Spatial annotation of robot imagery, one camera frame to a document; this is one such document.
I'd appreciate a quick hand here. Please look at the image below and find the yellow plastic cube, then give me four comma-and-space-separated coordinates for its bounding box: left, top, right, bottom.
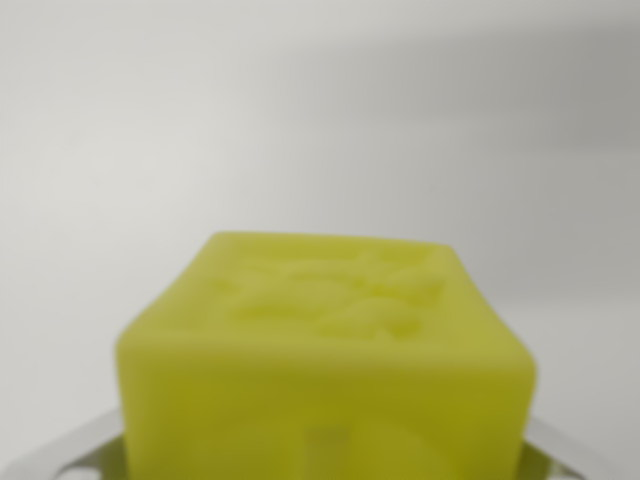
114, 230, 540, 480

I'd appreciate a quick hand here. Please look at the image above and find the black silver gripper left finger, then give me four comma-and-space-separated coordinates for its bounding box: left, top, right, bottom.
20, 407, 132, 480

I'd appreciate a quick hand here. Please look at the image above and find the black silver gripper right finger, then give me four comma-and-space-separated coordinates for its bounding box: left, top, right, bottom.
516, 416, 597, 480

